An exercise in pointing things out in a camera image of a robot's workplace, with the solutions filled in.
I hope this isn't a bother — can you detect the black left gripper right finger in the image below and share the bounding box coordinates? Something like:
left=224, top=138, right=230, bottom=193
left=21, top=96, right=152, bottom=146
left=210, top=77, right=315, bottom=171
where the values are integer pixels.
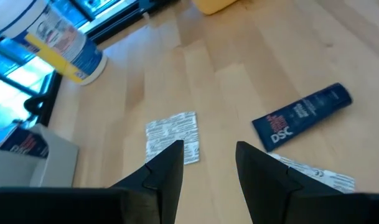
left=235, top=141, right=343, bottom=224

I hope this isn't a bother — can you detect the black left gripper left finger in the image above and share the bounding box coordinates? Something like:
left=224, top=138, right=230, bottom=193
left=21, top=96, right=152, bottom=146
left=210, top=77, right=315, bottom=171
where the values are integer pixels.
left=110, top=139, right=185, bottom=224

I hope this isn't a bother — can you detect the white printed sachet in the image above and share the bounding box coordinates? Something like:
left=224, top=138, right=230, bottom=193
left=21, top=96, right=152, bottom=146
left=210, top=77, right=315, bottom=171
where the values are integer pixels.
left=268, top=151, right=355, bottom=194
left=144, top=111, right=200, bottom=166

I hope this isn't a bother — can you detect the navy DSC tube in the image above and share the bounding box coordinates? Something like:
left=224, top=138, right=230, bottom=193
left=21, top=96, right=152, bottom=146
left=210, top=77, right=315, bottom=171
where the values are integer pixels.
left=251, top=82, right=354, bottom=152
left=0, top=126, right=50, bottom=160

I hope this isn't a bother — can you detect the light grey plastic bin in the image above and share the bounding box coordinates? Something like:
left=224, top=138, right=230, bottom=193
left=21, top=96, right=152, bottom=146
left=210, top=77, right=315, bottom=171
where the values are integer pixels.
left=0, top=123, right=80, bottom=189

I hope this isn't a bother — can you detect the Lysol wipes canister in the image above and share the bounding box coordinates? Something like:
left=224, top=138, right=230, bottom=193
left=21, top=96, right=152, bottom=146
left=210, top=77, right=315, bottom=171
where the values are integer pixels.
left=0, top=0, right=108, bottom=86

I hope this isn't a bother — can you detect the yellow plastic bin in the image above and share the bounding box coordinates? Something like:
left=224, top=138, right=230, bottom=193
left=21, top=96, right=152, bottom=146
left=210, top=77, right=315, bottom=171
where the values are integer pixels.
left=191, top=0, right=238, bottom=16

